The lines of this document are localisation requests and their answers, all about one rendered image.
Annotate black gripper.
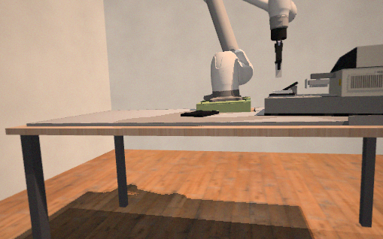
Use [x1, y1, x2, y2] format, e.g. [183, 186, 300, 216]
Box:
[271, 28, 287, 77]

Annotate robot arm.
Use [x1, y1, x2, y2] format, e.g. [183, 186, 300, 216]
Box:
[203, 0, 296, 102]

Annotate black rectangular frame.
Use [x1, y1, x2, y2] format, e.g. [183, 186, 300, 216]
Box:
[181, 110, 219, 117]

